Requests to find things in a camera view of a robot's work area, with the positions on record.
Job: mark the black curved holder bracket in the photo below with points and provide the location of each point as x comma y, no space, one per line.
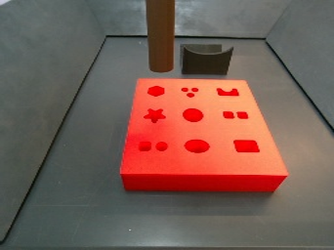
205,59

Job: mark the red shape-sorting block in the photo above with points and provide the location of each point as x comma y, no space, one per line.
198,138

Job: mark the brown oval peg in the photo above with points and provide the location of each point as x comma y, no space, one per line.
161,31

